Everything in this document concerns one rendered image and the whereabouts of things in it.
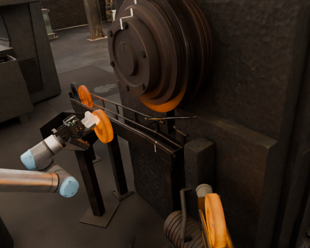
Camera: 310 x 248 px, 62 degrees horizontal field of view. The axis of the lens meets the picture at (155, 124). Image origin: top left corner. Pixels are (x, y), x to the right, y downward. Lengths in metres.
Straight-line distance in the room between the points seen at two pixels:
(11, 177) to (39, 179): 0.09
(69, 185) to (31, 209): 1.13
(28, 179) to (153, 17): 0.68
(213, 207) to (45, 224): 1.42
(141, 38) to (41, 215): 1.54
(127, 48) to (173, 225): 0.68
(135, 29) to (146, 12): 0.07
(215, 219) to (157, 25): 0.61
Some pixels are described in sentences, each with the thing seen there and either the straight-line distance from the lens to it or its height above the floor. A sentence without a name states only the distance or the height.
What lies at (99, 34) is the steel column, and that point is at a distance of 8.13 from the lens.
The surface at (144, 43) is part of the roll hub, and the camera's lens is 0.86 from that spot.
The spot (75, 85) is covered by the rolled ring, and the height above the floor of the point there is 0.72.
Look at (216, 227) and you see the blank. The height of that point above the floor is 0.75.
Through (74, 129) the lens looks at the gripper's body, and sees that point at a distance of 1.12.
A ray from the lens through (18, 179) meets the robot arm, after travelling 0.98.
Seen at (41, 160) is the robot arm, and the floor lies 0.78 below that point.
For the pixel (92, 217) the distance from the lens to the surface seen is 1.90.
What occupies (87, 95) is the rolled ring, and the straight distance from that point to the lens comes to 1.87.
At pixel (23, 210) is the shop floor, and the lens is 2.19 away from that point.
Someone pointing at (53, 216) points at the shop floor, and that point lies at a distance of 2.03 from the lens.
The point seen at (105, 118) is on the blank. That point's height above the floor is 0.86.
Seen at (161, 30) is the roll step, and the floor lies 1.21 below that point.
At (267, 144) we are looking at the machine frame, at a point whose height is 0.87.
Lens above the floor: 1.36
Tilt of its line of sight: 29 degrees down
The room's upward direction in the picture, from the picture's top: 6 degrees counter-clockwise
